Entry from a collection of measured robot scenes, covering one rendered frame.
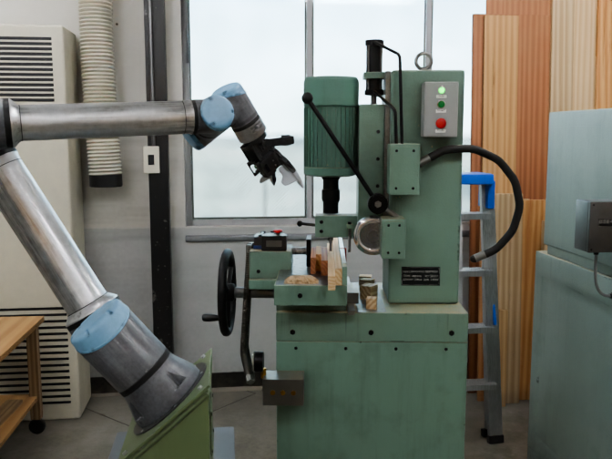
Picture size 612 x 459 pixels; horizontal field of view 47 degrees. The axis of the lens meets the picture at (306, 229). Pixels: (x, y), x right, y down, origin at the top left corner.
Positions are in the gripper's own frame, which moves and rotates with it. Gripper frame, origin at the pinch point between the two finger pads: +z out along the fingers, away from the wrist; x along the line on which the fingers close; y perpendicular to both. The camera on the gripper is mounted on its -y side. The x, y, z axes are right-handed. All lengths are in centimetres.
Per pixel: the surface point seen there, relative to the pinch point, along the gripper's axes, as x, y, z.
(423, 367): 35, 12, 58
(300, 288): 17.4, 24.0, 17.3
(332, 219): 3.2, -5.2, 17.9
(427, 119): 31.2, -33.5, -0.5
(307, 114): -1.8, -19.3, -13.1
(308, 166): -1.4, -9.9, 0.1
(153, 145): -139, -25, 5
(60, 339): -144, 65, 50
